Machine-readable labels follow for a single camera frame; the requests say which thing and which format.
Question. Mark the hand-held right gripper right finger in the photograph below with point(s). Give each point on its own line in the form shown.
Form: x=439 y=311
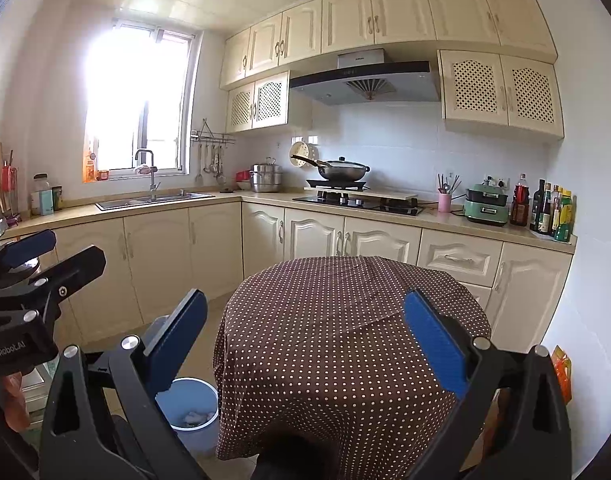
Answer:
x=430 y=340

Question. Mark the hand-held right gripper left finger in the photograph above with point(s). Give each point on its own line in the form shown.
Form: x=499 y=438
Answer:
x=178 y=340

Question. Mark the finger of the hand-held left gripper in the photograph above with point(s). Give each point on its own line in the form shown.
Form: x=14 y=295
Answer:
x=33 y=249
x=75 y=270

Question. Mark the blue plastic bucket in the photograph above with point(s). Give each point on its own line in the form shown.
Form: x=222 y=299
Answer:
x=195 y=400

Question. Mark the white wrapper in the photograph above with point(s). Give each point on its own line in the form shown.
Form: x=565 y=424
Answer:
x=191 y=418

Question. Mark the person's left hand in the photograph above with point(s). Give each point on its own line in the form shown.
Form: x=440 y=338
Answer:
x=18 y=400

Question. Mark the teal box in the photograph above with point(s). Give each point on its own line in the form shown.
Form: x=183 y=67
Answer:
x=45 y=202

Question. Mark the small dark jar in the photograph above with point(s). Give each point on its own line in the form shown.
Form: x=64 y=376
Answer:
x=57 y=199

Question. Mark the clear plastic jar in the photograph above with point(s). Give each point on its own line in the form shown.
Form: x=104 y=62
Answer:
x=38 y=184

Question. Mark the red kitchen tool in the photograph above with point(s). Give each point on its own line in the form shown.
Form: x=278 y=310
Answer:
x=9 y=180

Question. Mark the cream lower kitchen cabinet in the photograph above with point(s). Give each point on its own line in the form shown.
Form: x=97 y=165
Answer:
x=155 y=255

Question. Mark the brown polka dot tablecloth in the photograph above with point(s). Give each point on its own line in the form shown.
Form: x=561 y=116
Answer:
x=335 y=350

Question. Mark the steel double sink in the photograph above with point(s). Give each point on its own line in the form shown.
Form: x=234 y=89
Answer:
x=145 y=202

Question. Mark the orange bottle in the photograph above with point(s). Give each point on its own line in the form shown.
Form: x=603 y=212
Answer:
x=90 y=170

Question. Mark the steel kitchen faucet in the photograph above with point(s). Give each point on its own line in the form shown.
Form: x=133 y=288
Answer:
x=153 y=185

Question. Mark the orange plastic bag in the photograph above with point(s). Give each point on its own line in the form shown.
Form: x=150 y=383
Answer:
x=563 y=375

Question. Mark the pink utensil holder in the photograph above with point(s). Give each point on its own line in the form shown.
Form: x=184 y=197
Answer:
x=444 y=203

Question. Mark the green electric cooker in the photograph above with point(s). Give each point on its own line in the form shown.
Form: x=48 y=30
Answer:
x=488 y=205

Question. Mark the hanging metal spatula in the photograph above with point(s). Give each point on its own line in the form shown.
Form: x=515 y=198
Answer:
x=198 y=176

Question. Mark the bundle of chopsticks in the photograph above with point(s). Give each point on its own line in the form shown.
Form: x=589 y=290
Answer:
x=448 y=184

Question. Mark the red cap sauce bottle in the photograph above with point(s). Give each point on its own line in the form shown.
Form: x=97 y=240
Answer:
x=519 y=205

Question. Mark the white bowl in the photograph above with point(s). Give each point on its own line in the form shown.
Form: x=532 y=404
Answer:
x=243 y=185

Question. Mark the dark glass bottle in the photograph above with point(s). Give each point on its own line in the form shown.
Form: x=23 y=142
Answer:
x=537 y=210

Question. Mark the sliding glass window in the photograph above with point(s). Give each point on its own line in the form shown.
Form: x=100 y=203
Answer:
x=135 y=110

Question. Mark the brown sauce bottle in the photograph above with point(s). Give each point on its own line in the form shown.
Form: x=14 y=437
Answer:
x=547 y=215

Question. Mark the yellow label bottle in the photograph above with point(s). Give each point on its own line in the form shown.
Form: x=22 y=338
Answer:
x=555 y=217

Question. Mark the red bowl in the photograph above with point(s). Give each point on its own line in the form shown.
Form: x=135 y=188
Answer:
x=243 y=175

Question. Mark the green oil bottle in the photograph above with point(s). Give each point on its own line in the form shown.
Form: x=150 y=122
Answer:
x=565 y=217

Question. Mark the black wok burner stand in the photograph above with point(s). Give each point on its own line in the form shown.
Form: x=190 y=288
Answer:
x=335 y=184

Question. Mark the stainless steel steamer pot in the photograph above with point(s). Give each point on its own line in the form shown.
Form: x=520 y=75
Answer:
x=266 y=177

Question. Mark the black wok with glass lid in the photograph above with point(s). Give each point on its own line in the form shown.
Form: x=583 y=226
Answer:
x=345 y=170

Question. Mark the white perforated colander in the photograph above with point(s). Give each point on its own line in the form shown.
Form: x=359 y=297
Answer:
x=299 y=152

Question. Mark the small cream lattice door cabinet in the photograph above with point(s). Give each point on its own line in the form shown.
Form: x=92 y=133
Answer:
x=259 y=102

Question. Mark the large cream lattice door cabinet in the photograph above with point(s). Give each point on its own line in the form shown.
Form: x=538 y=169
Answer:
x=500 y=92

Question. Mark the black and steel range hood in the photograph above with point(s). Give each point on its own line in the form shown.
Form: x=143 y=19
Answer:
x=365 y=77

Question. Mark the metal wall utensil rack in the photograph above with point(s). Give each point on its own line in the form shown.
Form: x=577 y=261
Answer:
x=213 y=137

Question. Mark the cream upper wall cabinet row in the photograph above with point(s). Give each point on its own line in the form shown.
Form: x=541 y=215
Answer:
x=400 y=12

